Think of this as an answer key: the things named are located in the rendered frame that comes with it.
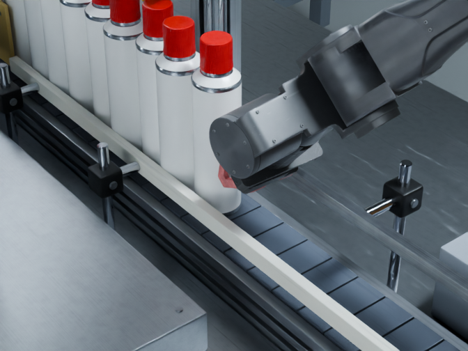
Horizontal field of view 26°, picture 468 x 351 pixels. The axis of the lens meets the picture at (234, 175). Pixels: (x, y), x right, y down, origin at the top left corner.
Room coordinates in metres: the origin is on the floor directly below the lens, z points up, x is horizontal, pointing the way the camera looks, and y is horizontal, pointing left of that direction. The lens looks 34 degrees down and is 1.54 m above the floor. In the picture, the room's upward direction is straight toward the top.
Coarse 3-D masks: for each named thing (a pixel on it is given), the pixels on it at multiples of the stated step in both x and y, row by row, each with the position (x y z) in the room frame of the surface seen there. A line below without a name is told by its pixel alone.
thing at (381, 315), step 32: (32, 96) 1.14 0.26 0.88; (160, 192) 0.93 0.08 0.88; (192, 224) 0.87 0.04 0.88; (256, 224) 0.87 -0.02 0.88; (288, 256) 0.81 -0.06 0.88; (320, 256) 0.81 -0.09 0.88; (320, 288) 0.76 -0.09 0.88; (352, 288) 0.76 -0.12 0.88; (320, 320) 0.72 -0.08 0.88; (384, 320) 0.72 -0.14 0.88; (416, 320) 0.72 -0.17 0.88
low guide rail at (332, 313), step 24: (24, 72) 1.15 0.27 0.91; (48, 96) 1.10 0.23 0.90; (96, 120) 1.03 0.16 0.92; (120, 144) 0.97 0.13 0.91; (144, 168) 0.93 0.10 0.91; (168, 192) 0.90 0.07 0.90; (192, 192) 0.88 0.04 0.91; (216, 216) 0.84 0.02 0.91; (240, 240) 0.80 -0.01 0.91; (264, 264) 0.77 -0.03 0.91; (288, 288) 0.74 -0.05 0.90; (312, 288) 0.72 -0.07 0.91; (336, 312) 0.69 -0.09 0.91; (360, 336) 0.66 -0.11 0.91
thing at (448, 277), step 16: (288, 176) 0.86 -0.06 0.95; (304, 176) 0.84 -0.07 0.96; (320, 192) 0.82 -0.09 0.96; (336, 192) 0.81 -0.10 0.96; (336, 208) 0.80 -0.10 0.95; (352, 208) 0.79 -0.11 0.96; (368, 224) 0.76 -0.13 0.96; (384, 224) 0.76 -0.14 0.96; (384, 240) 0.75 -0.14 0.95; (400, 240) 0.74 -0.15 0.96; (400, 256) 0.73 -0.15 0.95; (416, 256) 0.72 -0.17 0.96; (432, 256) 0.71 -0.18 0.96; (432, 272) 0.70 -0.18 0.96; (448, 272) 0.69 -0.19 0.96; (448, 288) 0.68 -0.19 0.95; (464, 288) 0.67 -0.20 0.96
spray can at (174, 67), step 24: (168, 24) 0.93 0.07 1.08; (192, 24) 0.94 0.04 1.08; (168, 48) 0.93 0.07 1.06; (192, 48) 0.93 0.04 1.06; (168, 72) 0.92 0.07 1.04; (192, 72) 0.92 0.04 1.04; (168, 96) 0.92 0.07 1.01; (168, 120) 0.92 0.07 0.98; (192, 120) 0.92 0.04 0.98; (168, 144) 0.92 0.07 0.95; (192, 144) 0.92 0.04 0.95; (168, 168) 0.92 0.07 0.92; (192, 168) 0.92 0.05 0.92
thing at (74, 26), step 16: (64, 0) 1.09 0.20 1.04; (80, 0) 1.08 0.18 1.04; (64, 16) 1.09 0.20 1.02; (80, 16) 1.08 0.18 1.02; (64, 32) 1.09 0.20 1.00; (80, 32) 1.08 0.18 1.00; (64, 48) 1.10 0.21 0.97; (80, 48) 1.08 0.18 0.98; (80, 64) 1.08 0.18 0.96; (80, 80) 1.08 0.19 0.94; (80, 96) 1.08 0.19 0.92
